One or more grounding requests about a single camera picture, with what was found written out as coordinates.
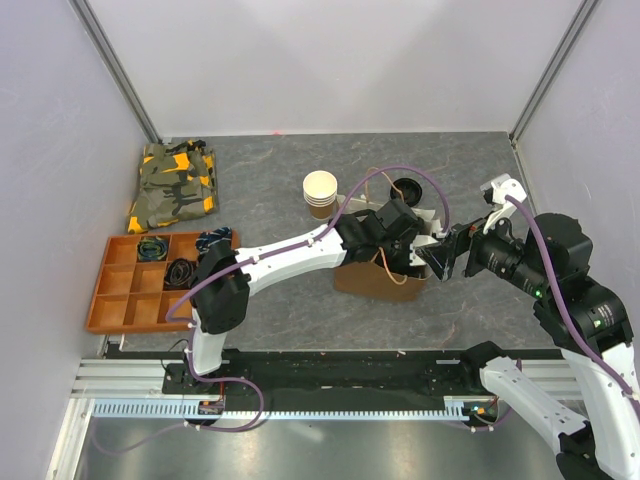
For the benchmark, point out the stack of paper cups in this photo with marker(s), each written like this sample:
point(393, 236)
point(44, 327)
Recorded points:
point(320, 193)

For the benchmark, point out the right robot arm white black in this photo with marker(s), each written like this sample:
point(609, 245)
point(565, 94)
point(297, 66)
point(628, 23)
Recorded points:
point(585, 320)

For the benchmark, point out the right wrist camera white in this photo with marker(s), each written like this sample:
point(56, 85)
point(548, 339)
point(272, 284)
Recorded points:
point(495, 193)

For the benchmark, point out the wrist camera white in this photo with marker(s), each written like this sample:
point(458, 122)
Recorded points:
point(430, 232)
point(495, 193)

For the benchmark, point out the camouflage cloth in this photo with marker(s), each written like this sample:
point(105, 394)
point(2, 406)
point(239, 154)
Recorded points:
point(177, 182)

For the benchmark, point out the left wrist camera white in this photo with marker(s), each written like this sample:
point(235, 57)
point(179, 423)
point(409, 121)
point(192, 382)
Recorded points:
point(430, 232)

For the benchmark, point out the orange wooden compartment tray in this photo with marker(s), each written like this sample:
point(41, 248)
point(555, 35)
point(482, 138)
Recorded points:
point(131, 296)

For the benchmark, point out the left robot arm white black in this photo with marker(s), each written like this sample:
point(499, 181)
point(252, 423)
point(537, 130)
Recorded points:
point(226, 278)

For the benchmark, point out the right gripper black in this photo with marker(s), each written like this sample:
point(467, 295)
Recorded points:
point(440, 256)

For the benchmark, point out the brown paper bag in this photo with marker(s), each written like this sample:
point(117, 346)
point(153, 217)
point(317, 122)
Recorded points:
point(380, 285)

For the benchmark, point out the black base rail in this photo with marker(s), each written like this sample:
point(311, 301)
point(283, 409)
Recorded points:
point(341, 382)

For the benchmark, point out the white slotted cable duct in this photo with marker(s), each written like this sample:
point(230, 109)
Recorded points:
point(196, 409)

